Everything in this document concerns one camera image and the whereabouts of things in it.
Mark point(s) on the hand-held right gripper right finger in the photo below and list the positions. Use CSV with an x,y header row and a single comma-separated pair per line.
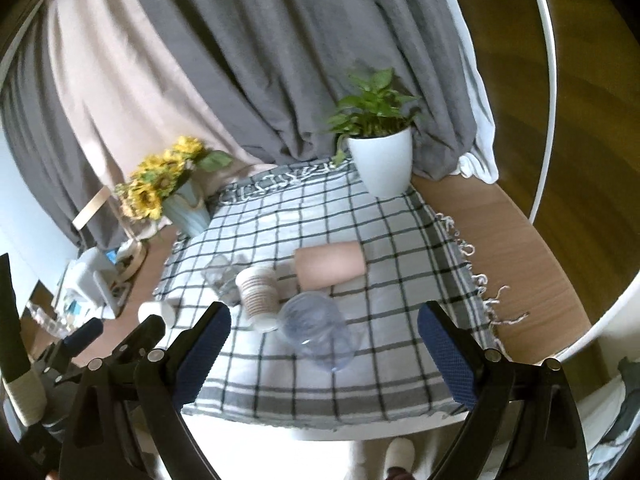
x,y
447,360

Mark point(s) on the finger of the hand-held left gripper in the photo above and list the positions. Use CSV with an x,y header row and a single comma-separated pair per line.
x,y
145,334
82,335

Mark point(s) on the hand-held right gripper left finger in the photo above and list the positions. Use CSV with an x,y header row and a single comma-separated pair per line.
x,y
202,355

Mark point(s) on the small white cup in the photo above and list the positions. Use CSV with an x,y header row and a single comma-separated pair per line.
x,y
157,312

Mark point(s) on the ribbed paper cup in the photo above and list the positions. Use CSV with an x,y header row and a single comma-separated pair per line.
x,y
257,300

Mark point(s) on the clear plastic cup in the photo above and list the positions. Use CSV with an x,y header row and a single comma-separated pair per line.
x,y
315,327

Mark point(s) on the pink cup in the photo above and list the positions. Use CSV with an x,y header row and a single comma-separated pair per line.
x,y
330,265

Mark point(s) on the white appliance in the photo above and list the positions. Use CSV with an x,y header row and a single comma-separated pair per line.
x,y
92,277

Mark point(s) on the round wooden stand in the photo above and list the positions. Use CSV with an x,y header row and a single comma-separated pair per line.
x,y
135,262

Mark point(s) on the small clear glass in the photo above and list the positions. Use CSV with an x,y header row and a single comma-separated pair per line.
x,y
220,277

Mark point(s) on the checked white tablecloth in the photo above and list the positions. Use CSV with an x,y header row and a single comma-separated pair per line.
x,y
350,370

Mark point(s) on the white slipper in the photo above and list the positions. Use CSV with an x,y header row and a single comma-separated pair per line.
x,y
400,455

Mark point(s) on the light blue vase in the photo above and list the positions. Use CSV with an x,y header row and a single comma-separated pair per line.
x,y
190,215

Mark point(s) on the wooden stick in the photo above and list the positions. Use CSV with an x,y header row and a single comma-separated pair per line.
x,y
91,207

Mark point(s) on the yellow artificial sunflowers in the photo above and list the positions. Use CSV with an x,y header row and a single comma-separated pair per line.
x,y
150,187

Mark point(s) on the dark grey cloth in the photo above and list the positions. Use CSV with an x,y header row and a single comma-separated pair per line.
x,y
622,410

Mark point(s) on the green plant in white pot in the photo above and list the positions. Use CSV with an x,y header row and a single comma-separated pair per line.
x,y
382,165

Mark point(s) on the white curtain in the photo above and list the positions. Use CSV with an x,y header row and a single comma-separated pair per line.
x,y
481,125

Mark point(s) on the beige curtain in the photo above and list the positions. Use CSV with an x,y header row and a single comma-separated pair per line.
x,y
125,85

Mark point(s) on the grey curtain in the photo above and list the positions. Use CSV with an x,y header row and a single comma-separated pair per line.
x,y
275,60

